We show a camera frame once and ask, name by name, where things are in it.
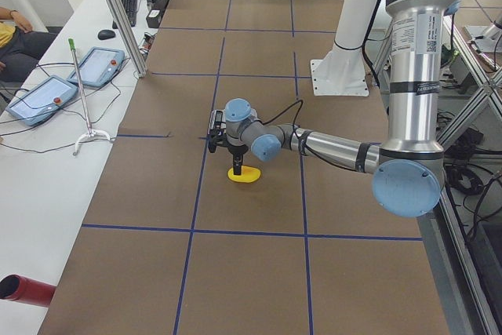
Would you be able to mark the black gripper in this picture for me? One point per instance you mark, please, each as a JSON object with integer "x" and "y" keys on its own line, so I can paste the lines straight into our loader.
{"x": 237, "y": 150}

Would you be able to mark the yellow mango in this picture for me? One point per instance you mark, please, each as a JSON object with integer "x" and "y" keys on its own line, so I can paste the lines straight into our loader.
{"x": 248, "y": 174}

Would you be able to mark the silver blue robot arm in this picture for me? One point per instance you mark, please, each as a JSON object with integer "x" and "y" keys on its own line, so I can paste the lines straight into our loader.
{"x": 407, "y": 168}

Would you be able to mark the metal rod green tip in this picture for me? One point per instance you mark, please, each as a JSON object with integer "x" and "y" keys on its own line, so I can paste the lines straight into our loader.
{"x": 91, "y": 133}

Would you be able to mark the far blue teach pendant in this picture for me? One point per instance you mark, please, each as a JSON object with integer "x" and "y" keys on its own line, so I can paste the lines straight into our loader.
{"x": 99, "y": 66}

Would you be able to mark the blue teach pendant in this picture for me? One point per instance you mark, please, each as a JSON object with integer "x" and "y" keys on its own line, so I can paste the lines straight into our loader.
{"x": 99, "y": 66}
{"x": 43, "y": 101}

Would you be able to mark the black computer mouse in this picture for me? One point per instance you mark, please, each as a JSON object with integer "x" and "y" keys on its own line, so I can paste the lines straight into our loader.
{"x": 105, "y": 34}

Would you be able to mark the black keyboard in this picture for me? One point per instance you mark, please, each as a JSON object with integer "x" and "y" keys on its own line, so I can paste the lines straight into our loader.
{"x": 130, "y": 7}

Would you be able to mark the near blue teach pendant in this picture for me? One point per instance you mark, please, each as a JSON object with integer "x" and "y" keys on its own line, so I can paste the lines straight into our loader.
{"x": 43, "y": 101}

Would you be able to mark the seated person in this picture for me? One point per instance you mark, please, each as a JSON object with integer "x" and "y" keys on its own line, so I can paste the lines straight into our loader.
{"x": 21, "y": 46}

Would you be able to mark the red cylinder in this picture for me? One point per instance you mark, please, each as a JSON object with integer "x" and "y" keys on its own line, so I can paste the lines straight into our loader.
{"x": 18, "y": 288}

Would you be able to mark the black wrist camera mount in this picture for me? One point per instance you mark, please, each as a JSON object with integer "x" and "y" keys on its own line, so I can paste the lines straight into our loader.
{"x": 216, "y": 134}

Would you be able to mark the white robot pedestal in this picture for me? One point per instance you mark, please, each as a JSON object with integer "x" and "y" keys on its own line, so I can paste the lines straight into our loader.
{"x": 341, "y": 72}

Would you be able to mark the aluminium frame post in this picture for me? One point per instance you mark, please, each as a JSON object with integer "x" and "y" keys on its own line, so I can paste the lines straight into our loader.
{"x": 125, "y": 30}

